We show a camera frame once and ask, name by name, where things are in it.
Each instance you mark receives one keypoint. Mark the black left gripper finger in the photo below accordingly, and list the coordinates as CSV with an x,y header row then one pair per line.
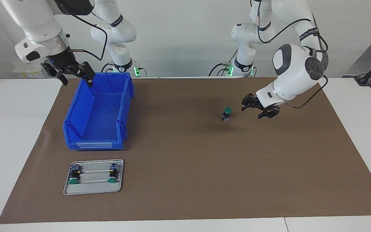
x,y
269,114
247,101

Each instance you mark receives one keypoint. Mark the blue plastic storage bin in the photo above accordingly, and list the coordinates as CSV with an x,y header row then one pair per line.
x,y
98,112

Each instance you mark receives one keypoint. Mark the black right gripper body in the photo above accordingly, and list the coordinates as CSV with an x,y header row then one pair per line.
x,y
60,59

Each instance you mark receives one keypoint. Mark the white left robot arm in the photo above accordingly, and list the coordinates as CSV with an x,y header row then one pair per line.
x,y
295,74

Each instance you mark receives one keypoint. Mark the white cardboard box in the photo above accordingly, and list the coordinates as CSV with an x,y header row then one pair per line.
x,y
27,73

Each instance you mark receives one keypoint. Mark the silver metal tray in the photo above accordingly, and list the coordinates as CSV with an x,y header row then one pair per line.
x,y
92,188

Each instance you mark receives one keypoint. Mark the green push button switch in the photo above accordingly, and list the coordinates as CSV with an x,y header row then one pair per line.
x,y
73,175
227,111
112,175

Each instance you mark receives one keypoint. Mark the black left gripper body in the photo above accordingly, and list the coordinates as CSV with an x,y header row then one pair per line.
x,y
259,104

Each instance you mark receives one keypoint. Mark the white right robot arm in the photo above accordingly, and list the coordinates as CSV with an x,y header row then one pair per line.
x,y
37,22

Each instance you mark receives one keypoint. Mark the brown table mat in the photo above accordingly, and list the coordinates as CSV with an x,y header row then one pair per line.
x,y
204,177

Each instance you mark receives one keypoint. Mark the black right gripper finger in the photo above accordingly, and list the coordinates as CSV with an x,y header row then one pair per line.
x,y
52,71
84,71

